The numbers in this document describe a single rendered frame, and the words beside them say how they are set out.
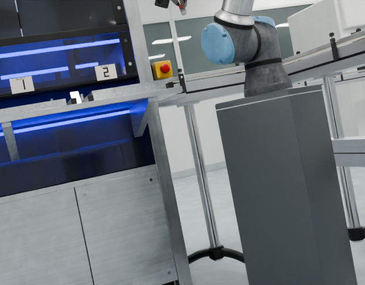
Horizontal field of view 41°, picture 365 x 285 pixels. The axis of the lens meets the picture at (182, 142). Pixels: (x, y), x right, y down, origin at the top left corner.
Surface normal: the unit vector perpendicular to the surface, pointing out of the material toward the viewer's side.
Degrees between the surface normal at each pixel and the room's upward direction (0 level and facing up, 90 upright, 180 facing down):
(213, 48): 97
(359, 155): 90
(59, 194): 90
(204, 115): 90
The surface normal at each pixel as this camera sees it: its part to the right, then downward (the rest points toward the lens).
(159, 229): 0.31, -0.02
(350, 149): -0.93, 0.19
